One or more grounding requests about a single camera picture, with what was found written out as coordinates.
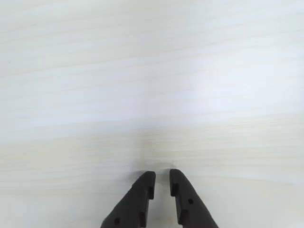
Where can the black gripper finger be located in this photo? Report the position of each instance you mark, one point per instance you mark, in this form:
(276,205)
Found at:
(187,202)
(133,202)

